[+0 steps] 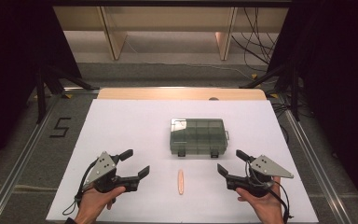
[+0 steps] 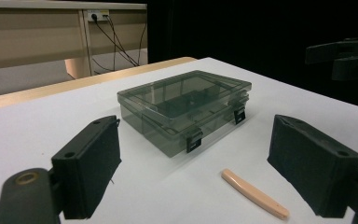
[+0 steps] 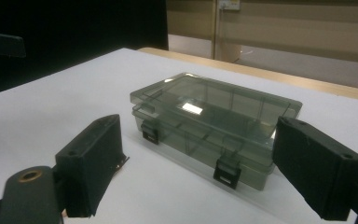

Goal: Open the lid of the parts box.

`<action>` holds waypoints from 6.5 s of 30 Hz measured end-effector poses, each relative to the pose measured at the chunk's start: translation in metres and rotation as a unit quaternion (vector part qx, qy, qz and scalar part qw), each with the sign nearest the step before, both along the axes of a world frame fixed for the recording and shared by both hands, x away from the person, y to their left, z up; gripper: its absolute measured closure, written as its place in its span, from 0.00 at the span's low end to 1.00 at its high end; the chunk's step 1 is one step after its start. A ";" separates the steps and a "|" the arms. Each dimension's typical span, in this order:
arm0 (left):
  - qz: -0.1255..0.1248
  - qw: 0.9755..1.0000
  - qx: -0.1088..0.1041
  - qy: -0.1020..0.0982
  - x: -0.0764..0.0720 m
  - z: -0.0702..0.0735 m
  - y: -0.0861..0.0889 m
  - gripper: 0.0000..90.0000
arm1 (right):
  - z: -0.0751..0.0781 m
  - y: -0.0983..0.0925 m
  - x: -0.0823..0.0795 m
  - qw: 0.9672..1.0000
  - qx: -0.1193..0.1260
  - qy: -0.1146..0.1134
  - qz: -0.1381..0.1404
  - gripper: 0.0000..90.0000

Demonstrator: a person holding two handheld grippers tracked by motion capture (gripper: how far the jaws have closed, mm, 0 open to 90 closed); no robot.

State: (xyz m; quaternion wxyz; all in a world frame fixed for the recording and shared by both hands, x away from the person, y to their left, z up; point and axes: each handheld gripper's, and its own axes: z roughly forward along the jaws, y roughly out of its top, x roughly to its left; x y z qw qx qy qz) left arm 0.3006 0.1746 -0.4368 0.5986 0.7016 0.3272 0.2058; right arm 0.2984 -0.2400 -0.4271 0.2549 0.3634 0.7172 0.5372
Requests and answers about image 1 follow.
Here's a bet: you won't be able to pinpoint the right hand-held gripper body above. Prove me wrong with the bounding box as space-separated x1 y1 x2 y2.
226 154 295 199

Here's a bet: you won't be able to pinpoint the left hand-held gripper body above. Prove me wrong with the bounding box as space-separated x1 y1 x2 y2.
82 151 140 194

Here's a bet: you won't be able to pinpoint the thin pink stick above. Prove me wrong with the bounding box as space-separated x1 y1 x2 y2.
177 168 185 196

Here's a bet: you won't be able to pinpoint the clear plastic compartment box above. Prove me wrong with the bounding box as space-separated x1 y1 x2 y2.
169 118 230 159

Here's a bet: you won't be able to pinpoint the person's left hand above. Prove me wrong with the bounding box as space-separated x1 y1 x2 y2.
74 186 127 224

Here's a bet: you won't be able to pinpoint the person's right hand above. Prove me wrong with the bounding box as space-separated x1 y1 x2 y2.
235 176 285 224

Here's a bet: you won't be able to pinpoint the white table mat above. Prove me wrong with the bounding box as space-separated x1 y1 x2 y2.
46 98 320 223

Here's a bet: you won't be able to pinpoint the black tripod stand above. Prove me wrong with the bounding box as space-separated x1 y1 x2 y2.
35 64 101 124
239 62 301 122

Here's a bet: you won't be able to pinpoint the black curtain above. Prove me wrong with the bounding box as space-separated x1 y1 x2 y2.
0 0 82 178
267 0 358 216

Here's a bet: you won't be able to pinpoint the black overhead bar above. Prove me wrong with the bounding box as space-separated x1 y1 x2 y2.
50 0 293 8

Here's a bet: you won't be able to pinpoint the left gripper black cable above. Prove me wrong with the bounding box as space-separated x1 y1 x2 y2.
62 160 99 217

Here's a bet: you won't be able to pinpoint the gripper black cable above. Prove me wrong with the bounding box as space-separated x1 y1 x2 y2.
62 160 99 217
245 161 294 224

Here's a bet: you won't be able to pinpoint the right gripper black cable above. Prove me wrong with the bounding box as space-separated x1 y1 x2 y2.
245 161 294 224

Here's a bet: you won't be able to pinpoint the aluminium floor rail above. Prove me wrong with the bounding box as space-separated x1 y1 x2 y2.
283 109 352 224
0 88 101 224

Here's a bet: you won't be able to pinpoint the black floor cables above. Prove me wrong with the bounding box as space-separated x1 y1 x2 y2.
265 88 292 145

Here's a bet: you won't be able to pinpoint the light wooden furniture frame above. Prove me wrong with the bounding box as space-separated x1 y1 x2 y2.
52 6 290 62

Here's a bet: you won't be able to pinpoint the bundle of black cables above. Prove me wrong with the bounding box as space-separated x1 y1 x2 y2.
231 7 281 73

